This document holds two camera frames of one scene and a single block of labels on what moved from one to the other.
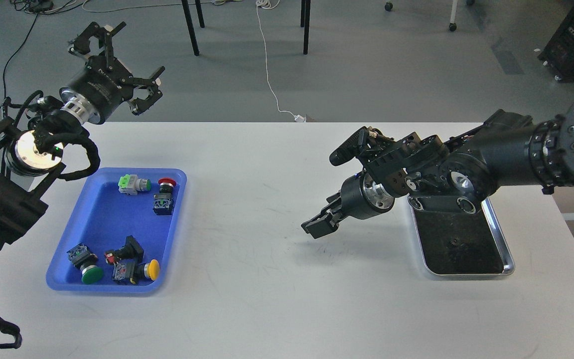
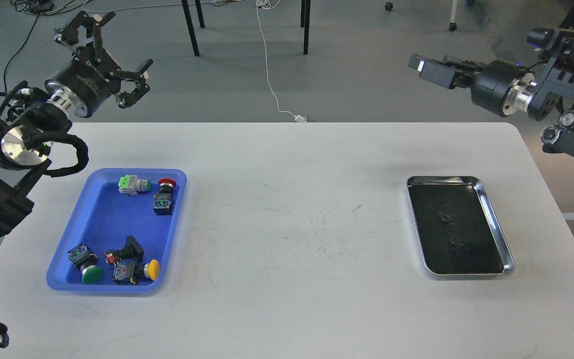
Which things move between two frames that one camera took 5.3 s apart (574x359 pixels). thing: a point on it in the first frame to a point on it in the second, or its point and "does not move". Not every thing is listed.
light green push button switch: (130, 184) does not move
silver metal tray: (455, 243) does not move
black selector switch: (132, 250) does not move
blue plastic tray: (120, 238) does not move
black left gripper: (99, 88) to (91, 75)
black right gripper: (362, 196) to (502, 86)
